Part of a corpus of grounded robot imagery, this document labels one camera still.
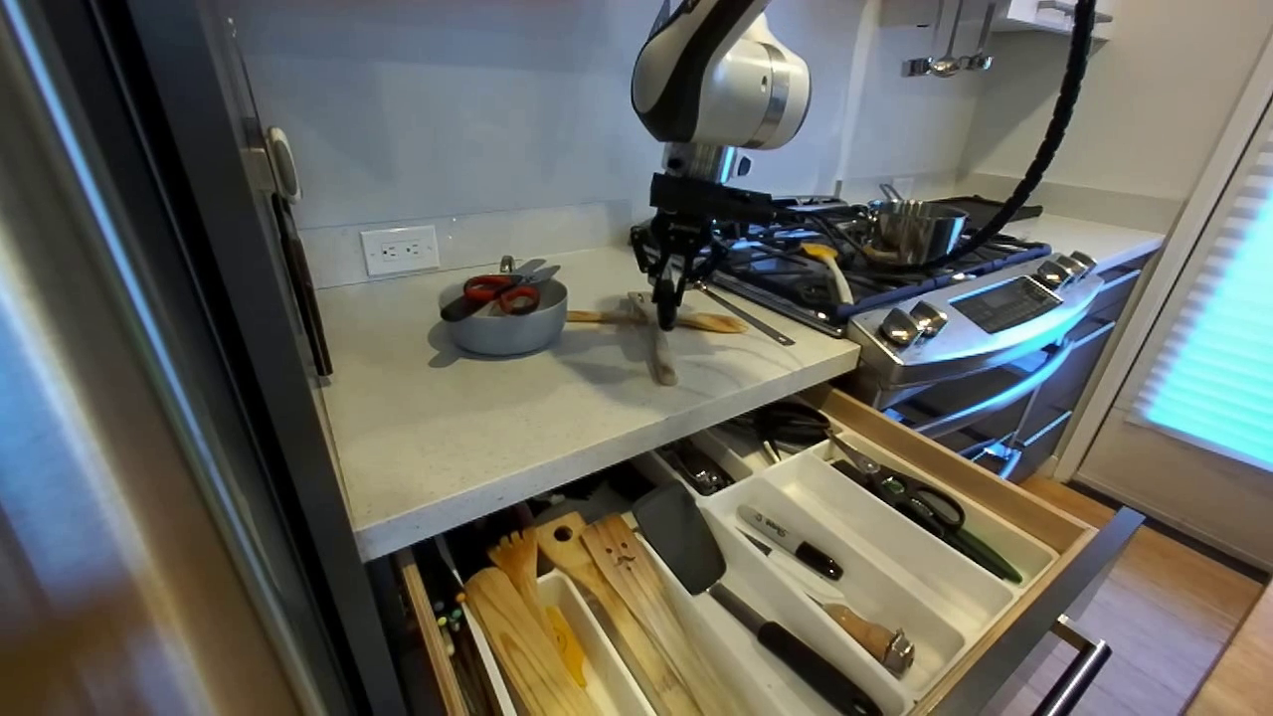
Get grey bowl with utensils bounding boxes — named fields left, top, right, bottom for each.
left=439, top=260, right=569, bottom=357

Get stainless steel pot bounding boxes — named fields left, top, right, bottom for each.
left=858, top=203, right=967, bottom=272

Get open wooden kitchen drawer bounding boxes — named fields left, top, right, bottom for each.
left=353, top=379, right=1141, bottom=716

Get wooden spoon on counter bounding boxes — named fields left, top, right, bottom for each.
left=567, top=311, right=743, bottom=333

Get stainless steel gas stove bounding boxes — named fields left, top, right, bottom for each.
left=701, top=200, right=1157, bottom=476

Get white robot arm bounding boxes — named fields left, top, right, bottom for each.
left=630, top=0, right=813, bottom=327

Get wooden handled utensil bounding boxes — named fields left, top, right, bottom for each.
left=829, top=603, right=914, bottom=675

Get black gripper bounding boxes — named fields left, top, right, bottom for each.
left=630, top=175, right=743, bottom=330

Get black kitchen scissors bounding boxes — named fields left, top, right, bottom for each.
left=835, top=456, right=1022, bottom=586

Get white cutlery organizer tray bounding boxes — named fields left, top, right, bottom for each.
left=455, top=440, right=1067, bottom=716

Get stainless steel refrigerator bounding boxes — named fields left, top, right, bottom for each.
left=0, top=0, right=409, bottom=716

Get black slotted spatula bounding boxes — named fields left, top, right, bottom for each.
left=632, top=484, right=884, bottom=716

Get yellow handled spatula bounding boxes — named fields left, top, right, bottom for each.
left=801, top=241, right=856, bottom=307

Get white wall outlet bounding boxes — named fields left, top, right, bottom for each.
left=361, top=228, right=442, bottom=278

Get wooden spatula on counter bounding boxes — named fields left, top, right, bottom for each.
left=630, top=292, right=675, bottom=387

